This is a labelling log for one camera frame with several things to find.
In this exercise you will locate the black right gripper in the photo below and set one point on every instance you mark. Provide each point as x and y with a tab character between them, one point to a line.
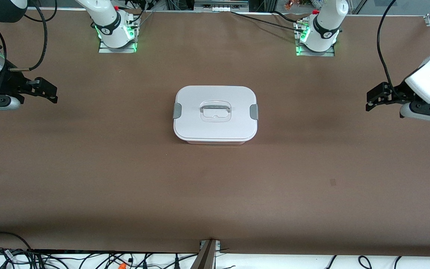
10	82

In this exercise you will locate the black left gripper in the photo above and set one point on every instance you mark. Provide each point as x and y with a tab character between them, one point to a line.
399	93

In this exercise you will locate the white box lid grey clips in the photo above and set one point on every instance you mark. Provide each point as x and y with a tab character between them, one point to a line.
215	129

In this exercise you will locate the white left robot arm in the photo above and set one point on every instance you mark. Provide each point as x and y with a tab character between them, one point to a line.
327	22

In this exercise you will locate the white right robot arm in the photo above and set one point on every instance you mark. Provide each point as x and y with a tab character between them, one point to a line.
106	22

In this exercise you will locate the pink plastic box base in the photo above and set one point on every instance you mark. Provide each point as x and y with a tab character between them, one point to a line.
215	142

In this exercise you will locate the copper coloured background object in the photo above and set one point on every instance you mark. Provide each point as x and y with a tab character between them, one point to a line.
293	4

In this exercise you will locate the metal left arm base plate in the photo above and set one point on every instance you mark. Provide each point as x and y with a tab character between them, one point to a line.
329	54

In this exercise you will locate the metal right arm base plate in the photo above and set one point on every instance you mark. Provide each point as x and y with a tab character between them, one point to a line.
103	50

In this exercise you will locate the brown post with metal bracket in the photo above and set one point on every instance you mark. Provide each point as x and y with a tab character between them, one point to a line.
204	257

